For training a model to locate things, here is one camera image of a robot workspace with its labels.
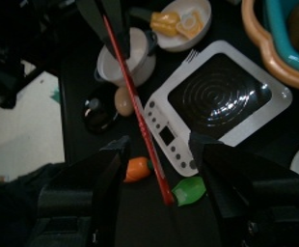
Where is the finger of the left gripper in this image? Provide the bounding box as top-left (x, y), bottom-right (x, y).
top-left (75, 0), bottom-right (118, 54)
top-left (106, 0), bottom-right (131, 61)

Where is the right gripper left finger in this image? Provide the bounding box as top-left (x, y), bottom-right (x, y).
top-left (27, 134), bottom-right (131, 247)

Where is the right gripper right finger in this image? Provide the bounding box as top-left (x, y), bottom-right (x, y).
top-left (188, 130), bottom-right (299, 247)

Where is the red toy knife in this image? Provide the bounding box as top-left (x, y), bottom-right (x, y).
top-left (100, 14), bottom-right (176, 207)

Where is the yellow toy food piece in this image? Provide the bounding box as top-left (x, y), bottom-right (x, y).
top-left (150, 11), bottom-right (182, 37)

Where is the green toy leaf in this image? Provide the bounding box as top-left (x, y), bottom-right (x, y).
top-left (170, 176), bottom-right (207, 207)

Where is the white toy pot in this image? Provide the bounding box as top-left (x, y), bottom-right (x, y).
top-left (94, 26), bottom-right (159, 89)

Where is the white oval bowl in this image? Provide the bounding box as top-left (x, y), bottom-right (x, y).
top-left (158, 0), bottom-right (212, 53)

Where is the orange toy carrot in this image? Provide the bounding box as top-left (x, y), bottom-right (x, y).
top-left (123, 155), bottom-right (155, 184)

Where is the white toy fork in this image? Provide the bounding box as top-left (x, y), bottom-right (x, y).
top-left (184, 47), bottom-right (202, 64)

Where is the black round toy item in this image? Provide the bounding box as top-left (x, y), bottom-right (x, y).
top-left (82, 93), bottom-right (120, 135)

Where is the beige toy egg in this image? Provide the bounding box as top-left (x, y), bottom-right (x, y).
top-left (114, 86), bottom-right (135, 118)

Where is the black office chair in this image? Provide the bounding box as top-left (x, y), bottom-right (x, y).
top-left (0, 35), bottom-right (47, 110)

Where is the white toy induction stove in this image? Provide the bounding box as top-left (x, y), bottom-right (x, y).
top-left (142, 39), bottom-right (294, 178)

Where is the teal basket with orange rim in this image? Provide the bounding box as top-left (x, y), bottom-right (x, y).
top-left (241, 0), bottom-right (299, 95)

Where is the orange ring toy food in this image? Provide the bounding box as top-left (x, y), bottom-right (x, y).
top-left (175, 9), bottom-right (206, 41)

